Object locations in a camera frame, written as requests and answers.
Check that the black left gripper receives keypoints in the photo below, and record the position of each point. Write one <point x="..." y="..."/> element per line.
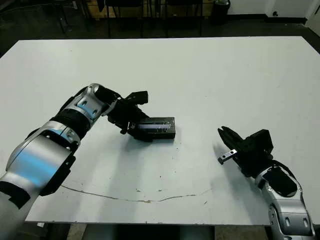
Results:
<point x="122" y="115"/>

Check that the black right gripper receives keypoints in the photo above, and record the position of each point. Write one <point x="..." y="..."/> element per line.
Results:
<point x="252" y="162"/>

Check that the black printed box lid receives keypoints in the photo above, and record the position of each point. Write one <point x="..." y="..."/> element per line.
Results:
<point x="160" y="125"/>

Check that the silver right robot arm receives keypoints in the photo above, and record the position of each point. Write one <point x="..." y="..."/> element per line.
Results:
<point x="290" y="215"/>

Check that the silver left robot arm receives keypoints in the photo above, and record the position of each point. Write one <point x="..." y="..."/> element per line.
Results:
<point x="37" y="160"/>

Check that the black office chair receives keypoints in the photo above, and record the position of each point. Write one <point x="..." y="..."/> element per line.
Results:
<point x="200" y="22"/>

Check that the black waste bin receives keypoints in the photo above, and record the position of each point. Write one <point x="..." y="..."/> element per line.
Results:
<point x="221" y="12"/>

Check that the grey chair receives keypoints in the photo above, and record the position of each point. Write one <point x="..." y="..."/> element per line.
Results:
<point x="62" y="22"/>

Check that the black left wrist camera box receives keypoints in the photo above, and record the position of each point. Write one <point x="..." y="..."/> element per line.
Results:
<point x="138" y="97"/>

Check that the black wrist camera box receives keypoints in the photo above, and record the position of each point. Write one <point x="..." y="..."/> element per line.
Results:
<point x="261" y="141"/>
<point x="138" y="97"/>

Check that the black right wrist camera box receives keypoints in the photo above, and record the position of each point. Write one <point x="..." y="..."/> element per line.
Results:
<point x="261" y="141"/>

